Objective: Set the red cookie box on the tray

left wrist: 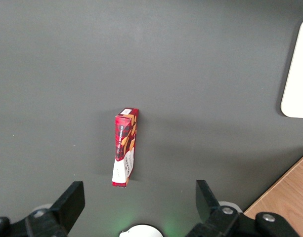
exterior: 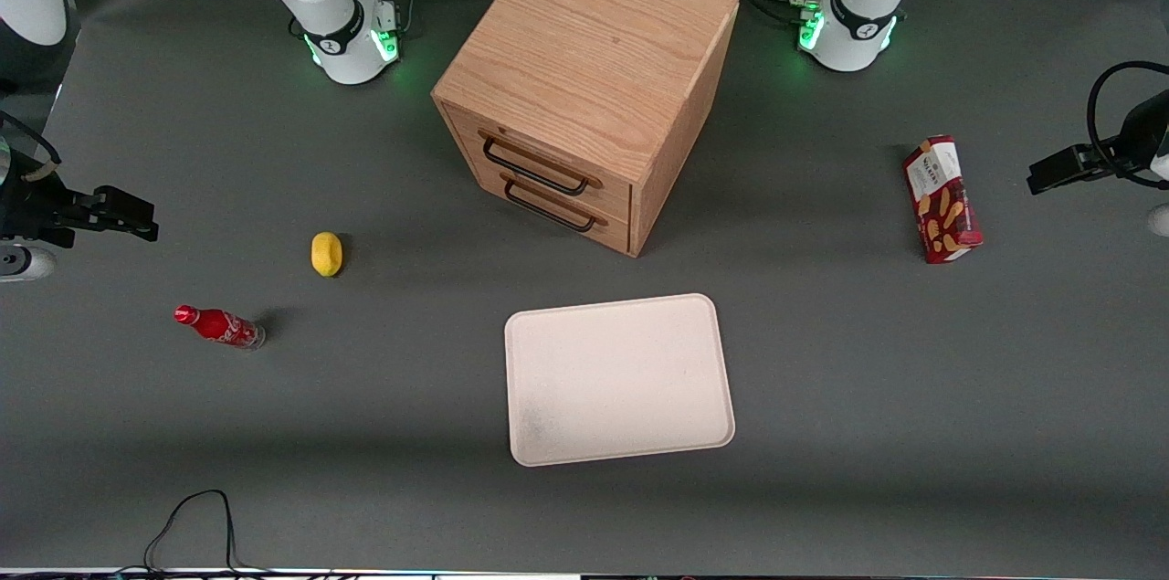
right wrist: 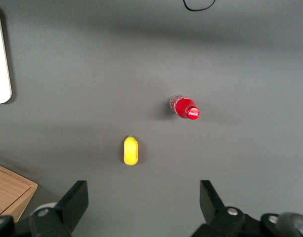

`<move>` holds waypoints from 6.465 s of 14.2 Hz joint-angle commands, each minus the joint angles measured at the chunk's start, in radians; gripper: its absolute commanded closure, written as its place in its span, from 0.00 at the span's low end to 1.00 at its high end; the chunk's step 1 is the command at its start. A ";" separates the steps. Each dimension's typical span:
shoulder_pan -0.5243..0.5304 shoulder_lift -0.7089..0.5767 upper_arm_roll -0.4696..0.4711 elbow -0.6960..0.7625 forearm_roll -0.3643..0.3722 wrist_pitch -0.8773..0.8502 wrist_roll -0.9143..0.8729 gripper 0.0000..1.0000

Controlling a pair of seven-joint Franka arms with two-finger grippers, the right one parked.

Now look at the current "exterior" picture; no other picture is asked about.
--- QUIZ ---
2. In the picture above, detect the white rectangular tray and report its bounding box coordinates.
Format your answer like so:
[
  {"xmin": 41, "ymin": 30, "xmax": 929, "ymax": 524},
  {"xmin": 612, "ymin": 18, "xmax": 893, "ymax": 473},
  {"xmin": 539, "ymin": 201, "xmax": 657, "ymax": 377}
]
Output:
[{"xmin": 504, "ymin": 292, "xmax": 737, "ymax": 469}]

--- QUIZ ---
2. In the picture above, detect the wooden two-drawer cabinet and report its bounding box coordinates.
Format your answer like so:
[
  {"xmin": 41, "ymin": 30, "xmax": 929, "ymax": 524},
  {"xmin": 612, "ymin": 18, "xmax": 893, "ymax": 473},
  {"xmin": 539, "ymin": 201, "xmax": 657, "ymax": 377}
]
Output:
[{"xmin": 431, "ymin": 0, "xmax": 741, "ymax": 259}]

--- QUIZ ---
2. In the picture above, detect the red cookie box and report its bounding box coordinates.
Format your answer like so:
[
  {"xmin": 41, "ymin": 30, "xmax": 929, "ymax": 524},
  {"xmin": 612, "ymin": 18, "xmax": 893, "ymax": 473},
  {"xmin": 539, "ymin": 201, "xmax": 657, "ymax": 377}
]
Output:
[{"xmin": 902, "ymin": 135, "xmax": 985, "ymax": 265}]

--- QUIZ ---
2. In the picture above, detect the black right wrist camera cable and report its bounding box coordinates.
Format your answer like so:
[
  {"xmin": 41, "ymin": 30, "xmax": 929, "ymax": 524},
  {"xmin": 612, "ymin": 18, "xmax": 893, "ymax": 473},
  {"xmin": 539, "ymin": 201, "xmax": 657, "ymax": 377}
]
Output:
[{"xmin": 0, "ymin": 109, "xmax": 63, "ymax": 188}]

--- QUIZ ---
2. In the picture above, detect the black looped table cable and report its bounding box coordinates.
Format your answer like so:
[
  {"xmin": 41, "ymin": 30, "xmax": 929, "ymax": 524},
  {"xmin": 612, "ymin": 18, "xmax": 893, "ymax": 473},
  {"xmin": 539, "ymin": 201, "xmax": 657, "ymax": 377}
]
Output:
[{"xmin": 137, "ymin": 489, "xmax": 279, "ymax": 577}]

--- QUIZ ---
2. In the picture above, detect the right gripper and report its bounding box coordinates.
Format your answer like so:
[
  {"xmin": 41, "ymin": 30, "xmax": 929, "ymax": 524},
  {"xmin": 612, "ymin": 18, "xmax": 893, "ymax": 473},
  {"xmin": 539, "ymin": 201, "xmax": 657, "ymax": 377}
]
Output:
[{"xmin": 0, "ymin": 169, "xmax": 159, "ymax": 250}]

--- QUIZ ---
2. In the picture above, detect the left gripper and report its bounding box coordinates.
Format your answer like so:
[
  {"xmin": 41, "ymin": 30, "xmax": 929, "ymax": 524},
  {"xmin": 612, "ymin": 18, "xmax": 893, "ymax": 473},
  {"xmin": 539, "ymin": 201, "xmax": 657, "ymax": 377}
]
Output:
[{"xmin": 1027, "ymin": 90, "xmax": 1169, "ymax": 196}]

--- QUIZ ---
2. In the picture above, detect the black metal drawer handle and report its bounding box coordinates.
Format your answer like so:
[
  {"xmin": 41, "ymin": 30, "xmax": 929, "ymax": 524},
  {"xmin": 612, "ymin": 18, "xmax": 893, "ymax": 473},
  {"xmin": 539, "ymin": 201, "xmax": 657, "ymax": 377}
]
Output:
[
  {"xmin": 480, "ymin": 133, "xmax": 605, "ymax": 197},
  {"xmin": 500, "ymin": 173, "xmax": 609, "ymax": 235}
]

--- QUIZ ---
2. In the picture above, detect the red cola bottle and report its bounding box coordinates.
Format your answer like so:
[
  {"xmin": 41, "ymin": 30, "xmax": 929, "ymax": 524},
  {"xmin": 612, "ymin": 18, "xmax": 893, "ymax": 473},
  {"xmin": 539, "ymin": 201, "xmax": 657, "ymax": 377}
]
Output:
[{"xmin": 174, "ymin": 304, "xmax": 267, "ymax": 351}]

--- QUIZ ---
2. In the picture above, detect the yellow lemon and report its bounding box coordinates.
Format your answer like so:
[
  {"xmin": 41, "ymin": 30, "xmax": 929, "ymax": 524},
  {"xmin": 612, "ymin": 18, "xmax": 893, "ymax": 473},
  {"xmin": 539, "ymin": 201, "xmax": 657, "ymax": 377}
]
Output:
[{"xmin": 311, "ymin": 231, "xmax": 344, "ymax": 278}]

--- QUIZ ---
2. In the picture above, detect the wooden drawer front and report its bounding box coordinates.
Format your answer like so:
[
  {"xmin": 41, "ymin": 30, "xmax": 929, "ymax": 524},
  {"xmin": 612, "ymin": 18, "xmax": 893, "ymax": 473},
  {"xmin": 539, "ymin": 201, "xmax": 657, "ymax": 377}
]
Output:
[
  {"xmin": 459, "ymin": 155, "xmax": 633, "ymax": 256},
  {"xmin": 443, "ymin": 103, "xmax": 634, "ymax": 223}
]

